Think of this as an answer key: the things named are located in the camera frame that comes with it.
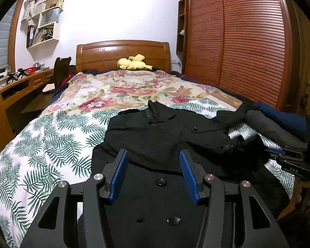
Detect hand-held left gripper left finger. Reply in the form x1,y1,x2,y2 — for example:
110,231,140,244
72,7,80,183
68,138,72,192
20,149,130,248

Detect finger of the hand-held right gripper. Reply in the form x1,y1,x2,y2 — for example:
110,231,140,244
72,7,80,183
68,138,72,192
264,146,306,161

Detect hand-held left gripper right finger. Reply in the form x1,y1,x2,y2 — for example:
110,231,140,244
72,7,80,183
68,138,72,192
179,150,291,248

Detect black coat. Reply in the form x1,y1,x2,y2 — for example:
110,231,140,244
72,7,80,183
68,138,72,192
77,99,291,248

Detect folded grey garment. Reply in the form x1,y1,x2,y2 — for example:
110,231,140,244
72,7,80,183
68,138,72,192
244,110,309,148

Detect folded navy garment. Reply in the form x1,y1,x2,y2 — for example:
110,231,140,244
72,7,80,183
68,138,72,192
253,102,309,140

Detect leaf print blanket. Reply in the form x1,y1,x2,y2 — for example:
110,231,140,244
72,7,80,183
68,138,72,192
0,100,296,248

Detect floral blanket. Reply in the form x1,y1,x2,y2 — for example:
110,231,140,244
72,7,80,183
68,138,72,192
41,70,238,117

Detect wooden door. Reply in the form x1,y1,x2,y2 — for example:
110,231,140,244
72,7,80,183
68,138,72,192
291,2,310,124

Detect wooden louvered wardrobe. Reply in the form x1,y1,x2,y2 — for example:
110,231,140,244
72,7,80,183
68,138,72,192
176,0,294,112

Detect white cloth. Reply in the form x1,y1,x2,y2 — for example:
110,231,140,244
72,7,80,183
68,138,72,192
42,84,58,94

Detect dark red clothing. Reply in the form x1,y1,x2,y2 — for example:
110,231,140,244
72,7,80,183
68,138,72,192
59,65,77,89

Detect yellow plush toy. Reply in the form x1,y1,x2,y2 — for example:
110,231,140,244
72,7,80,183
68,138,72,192
117,54,154,71

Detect dark wooden chair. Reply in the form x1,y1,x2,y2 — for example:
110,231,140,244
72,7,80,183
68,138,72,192
43,56,73,94

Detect wooden headboard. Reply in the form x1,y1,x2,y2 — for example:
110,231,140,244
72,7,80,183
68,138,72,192
76,40,171,73

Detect wooden desk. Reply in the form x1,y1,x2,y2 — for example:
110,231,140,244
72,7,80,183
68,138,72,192
0,68,55,166

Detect black tool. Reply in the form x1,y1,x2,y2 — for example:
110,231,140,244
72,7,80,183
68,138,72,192
6,68,32,83

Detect grey window blind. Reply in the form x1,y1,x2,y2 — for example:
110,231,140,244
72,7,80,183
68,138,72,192
0,5,19,75

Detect white plastic bags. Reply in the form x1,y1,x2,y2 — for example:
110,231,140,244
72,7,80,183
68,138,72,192
21,0,52,21

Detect white wall shelf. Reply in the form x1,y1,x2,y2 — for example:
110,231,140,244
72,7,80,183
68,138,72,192
26,4,64,48

